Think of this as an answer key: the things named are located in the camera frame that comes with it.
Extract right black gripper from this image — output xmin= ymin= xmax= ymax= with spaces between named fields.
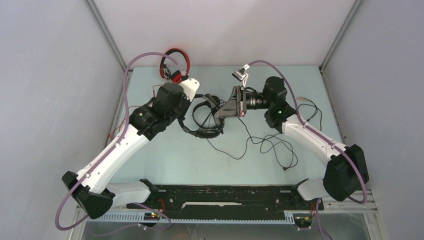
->
xmin=214 ymin=86 xmax=272 ymax=119

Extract large headphones black cable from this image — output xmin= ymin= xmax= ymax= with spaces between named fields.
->
xmin=236 ymin=96 xmax=324 ymax=155

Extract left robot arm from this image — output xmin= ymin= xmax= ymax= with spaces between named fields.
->
xmin=62 ymin=78 xmax=200 ymax=219

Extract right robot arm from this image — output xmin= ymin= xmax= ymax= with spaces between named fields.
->
xmin=214 ymin=76 xmax=369 ymax=209

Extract red headphones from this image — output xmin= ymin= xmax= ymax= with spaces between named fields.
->
xmin=159 ymin=48 xmax=191 ymax=85

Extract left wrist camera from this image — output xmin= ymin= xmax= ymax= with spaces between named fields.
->
xmin=179 ymin=78 xmax=201 ymax=102

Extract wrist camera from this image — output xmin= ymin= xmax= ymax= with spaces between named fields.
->
xmin=232 ymin=64 xmax=250 ymax=88
xmin=179 ymin=78 xmax=201 ymax=102

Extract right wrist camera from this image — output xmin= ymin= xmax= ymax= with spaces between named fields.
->
xmin=232 ymin=64 xmax=250 ymax=88

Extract small headphones black cable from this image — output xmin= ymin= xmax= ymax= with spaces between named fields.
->
xmin=205 ymin=132 xmax=299 ymax=171

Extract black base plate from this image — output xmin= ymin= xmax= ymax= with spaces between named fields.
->
xmin=141 ymin=184 xmax=324 ymax=222

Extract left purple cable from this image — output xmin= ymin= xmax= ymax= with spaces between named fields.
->
xmin=54 ymin=51 xmax=185 ymax=232

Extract aluminium frame rail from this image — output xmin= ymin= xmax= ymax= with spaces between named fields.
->
xmin=96 ymin=185 xmax=378 ymax=226

